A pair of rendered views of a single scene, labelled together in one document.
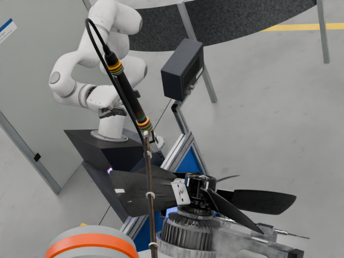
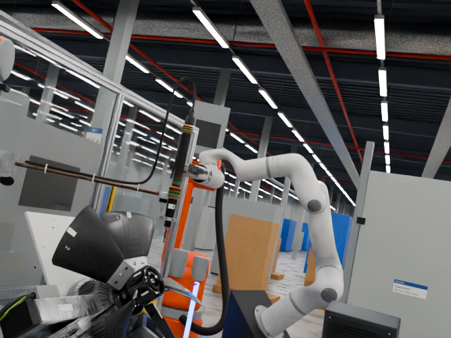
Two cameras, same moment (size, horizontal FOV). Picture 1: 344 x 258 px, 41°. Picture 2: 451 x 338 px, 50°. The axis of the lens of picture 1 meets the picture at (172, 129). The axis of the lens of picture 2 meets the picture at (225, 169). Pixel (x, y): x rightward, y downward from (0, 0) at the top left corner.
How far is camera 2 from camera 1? 2.10 m
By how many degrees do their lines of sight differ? 78
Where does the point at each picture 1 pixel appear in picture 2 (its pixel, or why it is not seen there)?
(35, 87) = not seen: outside the picture
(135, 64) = (325, 277)
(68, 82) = (205, 155)
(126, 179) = (142, 222)
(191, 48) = (380, 320)
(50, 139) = not seen: outside the picture
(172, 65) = (343, 306)
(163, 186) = (139, 247)
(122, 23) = (296, 185)
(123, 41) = (314, 227)
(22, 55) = (407, 322)
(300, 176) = not seen: outside the picture
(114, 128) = (269, 313)
